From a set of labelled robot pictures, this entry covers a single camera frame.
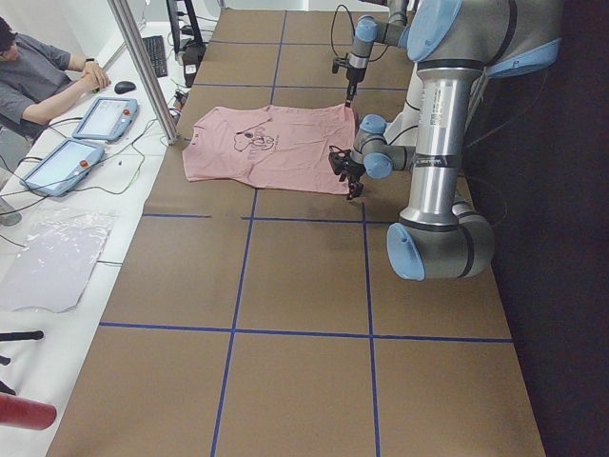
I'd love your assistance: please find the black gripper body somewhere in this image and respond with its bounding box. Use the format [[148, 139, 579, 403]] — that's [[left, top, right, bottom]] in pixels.
[[328, 146, 365, 184], [332, 54, 366, 89]]

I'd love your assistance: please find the pink Snoopy t-shirt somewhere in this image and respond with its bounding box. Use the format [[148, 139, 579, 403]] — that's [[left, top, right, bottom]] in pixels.
[[183, 105, 356, 195]]

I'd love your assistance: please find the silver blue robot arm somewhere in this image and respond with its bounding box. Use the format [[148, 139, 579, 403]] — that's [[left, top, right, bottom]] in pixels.
[[330, 0, 420, 108], [329, 1, 562, 281]]

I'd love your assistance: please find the black rectangular box device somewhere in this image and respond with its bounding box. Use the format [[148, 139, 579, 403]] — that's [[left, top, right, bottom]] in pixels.
[[182, 41, 206, 88]]

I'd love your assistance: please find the black keyboard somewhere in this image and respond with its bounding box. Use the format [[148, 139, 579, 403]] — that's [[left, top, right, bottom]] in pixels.
[[143, 35, 167, 77]]

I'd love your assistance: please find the black computer mouse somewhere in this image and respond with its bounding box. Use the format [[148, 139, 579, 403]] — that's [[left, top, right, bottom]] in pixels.
[[114, 81, 136, 94]]

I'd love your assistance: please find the upper blue teach pendant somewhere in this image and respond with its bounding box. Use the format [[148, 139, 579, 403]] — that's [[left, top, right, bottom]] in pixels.
[[72, 97, 139, 142]]

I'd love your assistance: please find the blue teach pendant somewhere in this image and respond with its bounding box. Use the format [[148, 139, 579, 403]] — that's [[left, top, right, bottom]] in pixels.
[[20, 139, 105, 197], [72, 97, 139, 142]]

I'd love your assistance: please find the lower blue teach pendant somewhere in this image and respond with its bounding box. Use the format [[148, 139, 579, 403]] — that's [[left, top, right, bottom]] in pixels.
[[20, 139, 105, 197]]

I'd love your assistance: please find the clear plastic bag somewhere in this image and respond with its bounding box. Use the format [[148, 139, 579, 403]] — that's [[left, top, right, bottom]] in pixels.
[[1, 208, 116, 313]]

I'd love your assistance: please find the seated person grey shirt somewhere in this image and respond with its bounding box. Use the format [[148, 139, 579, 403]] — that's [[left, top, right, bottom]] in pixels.
[[1, 20, 110, 143]]

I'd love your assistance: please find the red cylinder bottle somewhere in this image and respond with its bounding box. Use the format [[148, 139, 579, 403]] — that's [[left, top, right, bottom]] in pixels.
[[1, 393, 57, 430]]

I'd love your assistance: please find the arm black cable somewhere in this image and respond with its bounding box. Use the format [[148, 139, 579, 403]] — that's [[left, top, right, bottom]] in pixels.
[[329, 3, 363, 63]]

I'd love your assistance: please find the aluminium frame post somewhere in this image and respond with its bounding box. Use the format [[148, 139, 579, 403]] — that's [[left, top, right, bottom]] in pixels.
[[108, 0, 179, 145]]

